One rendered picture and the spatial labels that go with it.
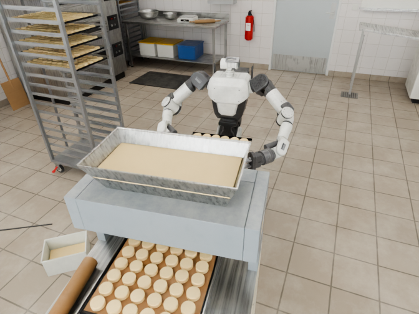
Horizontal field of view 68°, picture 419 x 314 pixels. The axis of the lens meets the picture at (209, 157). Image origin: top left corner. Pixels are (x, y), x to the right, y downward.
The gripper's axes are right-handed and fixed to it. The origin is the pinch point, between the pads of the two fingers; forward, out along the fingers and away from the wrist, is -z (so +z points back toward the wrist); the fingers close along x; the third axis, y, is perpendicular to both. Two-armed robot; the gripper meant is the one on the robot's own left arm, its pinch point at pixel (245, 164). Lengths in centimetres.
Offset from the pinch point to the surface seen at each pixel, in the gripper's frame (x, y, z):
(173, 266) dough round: 0, 42, -64
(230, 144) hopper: 39, 32, -32
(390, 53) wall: -45, -191, 431
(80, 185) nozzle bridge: 27, 11, -87
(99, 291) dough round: 1, 40, -92
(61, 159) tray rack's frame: -76, -196, -90
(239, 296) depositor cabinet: -7, 62, -47
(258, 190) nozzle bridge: 27, 48, -30
